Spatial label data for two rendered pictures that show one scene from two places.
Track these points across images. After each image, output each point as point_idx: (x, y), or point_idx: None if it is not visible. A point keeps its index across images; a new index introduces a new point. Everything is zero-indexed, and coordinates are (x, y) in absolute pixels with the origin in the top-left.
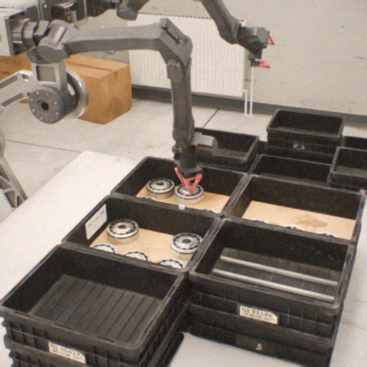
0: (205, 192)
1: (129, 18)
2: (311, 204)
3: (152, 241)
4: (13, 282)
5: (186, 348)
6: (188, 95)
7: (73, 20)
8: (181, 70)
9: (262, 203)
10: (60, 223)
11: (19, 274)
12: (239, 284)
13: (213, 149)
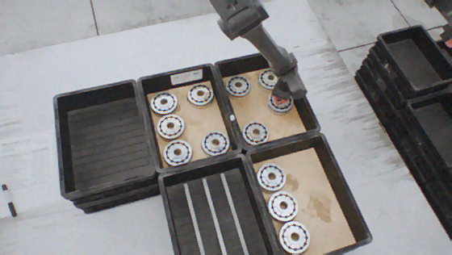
0: (295, 110)
1: None
2: (339, 196)
3: (208, 119)
4: (142, 69)
5: (154, 201)
6: (261, 49)
7: None
8: (229, 34)
9: (315, 157)
10: (213, 47)
11: (151, 66)
12: (168, 217)
13: (296, 95)
